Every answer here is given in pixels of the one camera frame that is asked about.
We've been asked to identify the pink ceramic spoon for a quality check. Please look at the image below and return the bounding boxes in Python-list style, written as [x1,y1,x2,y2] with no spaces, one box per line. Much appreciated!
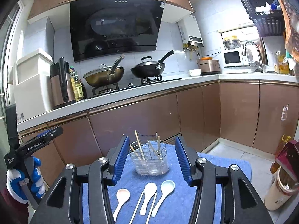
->
[113,189,130,223]

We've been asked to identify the bamboo chopstick long curved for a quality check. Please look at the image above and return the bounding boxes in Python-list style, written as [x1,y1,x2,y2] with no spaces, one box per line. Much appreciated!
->
[129,191,144,224]

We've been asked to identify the light blue ceramic spoon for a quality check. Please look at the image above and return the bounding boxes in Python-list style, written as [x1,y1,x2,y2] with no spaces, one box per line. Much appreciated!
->
[152,180,175,217]

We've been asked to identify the chrome kitchen faucet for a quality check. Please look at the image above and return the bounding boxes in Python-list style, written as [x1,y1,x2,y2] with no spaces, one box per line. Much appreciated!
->
[242,41,263,73]

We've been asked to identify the blue white gloved hand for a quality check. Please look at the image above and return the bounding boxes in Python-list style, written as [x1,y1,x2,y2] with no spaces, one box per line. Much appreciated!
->
[6,156,46,204]

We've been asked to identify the copper electric kettle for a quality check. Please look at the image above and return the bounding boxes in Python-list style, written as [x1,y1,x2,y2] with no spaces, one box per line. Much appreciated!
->
[50,57,76,109]

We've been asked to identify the beige bucket on floor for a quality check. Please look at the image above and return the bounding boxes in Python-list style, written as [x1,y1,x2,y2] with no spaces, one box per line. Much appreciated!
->
[264,167,298,211]

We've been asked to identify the oil bottle on floor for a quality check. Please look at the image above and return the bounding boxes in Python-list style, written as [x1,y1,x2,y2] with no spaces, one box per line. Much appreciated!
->
[270,135,291,174]

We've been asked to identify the white storage box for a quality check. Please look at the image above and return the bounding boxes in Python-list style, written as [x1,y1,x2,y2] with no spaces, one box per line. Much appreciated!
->
[14,48,54,122]

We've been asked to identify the oil bottle on counter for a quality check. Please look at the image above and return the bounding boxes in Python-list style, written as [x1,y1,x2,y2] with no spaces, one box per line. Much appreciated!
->
[70,67,84,101]

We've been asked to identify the black gas stove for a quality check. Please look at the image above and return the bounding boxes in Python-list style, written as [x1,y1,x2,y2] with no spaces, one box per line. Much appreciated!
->
[87,75,182,99]

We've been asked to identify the blue terry towel mat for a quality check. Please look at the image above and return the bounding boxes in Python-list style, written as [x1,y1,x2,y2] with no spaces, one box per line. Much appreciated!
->
[81,141,253,224]

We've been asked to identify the brass wok with lid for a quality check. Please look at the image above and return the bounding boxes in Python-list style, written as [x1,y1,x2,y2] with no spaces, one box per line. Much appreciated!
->
[83,54,125,88]

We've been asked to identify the white ceramic spoon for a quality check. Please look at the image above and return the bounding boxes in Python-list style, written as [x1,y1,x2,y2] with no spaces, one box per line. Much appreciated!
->
[139,182,157,216]

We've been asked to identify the black wok with lid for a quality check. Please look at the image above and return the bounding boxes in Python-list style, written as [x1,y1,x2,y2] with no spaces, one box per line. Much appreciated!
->
[131,50,174,78]

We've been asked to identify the black range hood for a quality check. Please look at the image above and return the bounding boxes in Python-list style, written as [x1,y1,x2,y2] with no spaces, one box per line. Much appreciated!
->
[70,0,165,62]

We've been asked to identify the white bowl on counter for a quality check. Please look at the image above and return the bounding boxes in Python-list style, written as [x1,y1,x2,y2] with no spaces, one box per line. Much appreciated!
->
[188,69,202,77]

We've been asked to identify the rice cooker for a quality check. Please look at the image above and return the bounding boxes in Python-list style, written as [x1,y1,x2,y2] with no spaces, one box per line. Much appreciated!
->
[198,59,221,75]

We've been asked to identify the yellow oil bottle by sink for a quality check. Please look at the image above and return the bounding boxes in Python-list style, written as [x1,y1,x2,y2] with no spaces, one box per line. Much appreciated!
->
[274,51,290,75]

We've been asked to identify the white microwave oven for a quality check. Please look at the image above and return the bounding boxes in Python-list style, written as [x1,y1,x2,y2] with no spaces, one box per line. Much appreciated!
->
[223,48,249,67]

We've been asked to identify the steel bowl on microwave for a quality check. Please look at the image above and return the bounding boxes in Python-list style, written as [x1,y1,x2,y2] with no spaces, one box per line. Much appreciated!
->
[223,35,242,50]

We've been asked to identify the white water heater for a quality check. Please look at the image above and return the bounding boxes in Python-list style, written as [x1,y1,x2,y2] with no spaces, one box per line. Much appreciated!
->
[177,15,204,51]

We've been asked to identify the black dish rack shelf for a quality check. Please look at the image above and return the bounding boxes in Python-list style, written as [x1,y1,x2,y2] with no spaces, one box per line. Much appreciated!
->
[241,0,285,37]

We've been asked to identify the clear wire utensil holder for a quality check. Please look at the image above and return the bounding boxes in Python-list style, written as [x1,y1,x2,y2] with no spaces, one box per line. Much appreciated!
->
[129,133,169,175]

